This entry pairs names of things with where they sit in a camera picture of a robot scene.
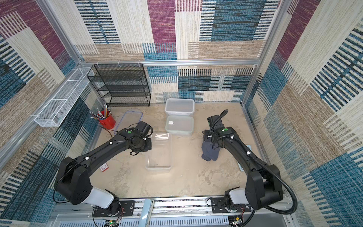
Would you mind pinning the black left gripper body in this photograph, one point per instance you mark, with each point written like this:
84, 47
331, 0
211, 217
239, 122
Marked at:
146, 145

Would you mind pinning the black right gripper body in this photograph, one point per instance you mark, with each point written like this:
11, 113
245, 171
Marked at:
208, 137

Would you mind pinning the grey cleaning cloth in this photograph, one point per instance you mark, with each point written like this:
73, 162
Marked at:
209, 151

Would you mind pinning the blue-rimmed clear lunch box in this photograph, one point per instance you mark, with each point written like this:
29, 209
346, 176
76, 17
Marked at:
160, 157

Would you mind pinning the blue-rimmed clear lid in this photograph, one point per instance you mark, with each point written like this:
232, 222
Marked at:
129, 118

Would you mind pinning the green-rimmed lunch box lid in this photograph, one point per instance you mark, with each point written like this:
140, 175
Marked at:
180, 125

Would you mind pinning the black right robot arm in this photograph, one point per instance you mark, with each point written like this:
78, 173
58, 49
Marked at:
264, 183

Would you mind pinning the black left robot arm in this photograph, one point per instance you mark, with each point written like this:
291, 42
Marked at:
73, 177

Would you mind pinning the clear far lunch box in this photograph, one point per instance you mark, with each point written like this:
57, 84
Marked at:
178, 106

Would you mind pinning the light blue calculator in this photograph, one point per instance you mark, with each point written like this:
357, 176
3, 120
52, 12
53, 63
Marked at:
243, 160

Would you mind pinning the red pencil cup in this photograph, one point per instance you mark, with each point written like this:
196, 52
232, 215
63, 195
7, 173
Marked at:
109, 122

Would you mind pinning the small red white card box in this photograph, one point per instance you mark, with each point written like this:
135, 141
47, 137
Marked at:
104, 167

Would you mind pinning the pens in red cup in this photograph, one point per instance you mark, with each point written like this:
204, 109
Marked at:
100, 113

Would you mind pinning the black mesh shelf rack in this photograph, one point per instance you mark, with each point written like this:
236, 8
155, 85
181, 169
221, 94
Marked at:
121, 85

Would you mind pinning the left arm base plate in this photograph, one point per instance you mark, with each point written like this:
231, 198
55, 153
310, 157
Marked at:
125, 208

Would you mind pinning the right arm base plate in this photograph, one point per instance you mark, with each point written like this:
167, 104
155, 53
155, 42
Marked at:
218, 205

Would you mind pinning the aluminium front rail frame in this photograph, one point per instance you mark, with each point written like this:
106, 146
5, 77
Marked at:
168, 212

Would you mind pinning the white wire wall basket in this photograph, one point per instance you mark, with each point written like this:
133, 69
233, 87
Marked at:
56, 110

